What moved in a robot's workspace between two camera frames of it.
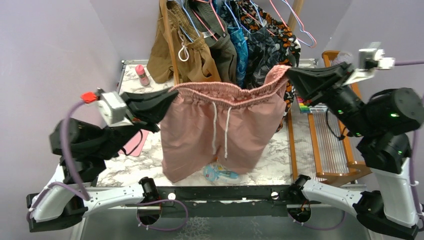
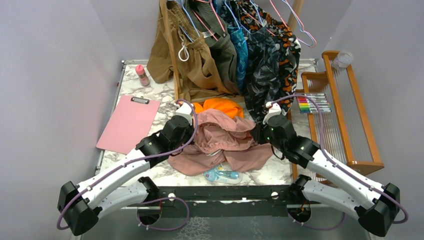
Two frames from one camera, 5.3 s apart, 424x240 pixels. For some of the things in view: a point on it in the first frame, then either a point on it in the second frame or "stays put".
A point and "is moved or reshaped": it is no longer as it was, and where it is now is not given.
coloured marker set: [305, 107] stays put
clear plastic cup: [341, 57] stays put
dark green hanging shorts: [210, 25] stays put
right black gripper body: [347, 108] → [264, 135]
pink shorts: [211, 121] is moved or reshaped
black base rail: [231, 201] stays put
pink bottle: [143, 77] stays put
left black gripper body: [135, 124] → [188, 135]
